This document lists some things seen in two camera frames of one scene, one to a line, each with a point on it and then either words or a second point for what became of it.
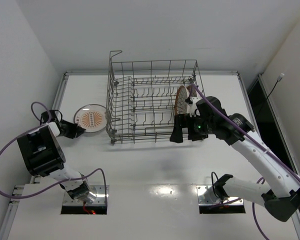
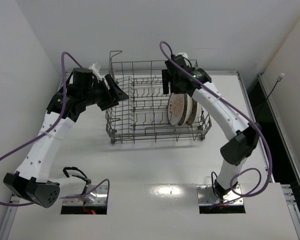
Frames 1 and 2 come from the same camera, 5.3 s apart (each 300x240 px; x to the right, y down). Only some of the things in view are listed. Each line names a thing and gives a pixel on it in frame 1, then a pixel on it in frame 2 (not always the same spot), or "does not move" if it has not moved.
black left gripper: (70, 129) -> (106, 92)
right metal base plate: (202, 198) does not move
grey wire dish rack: (140, 96) does not move
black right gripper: (187, 128) -> (165, 81)
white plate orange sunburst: (92, 117) -> (175, 108)
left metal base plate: (101, 191) does not move
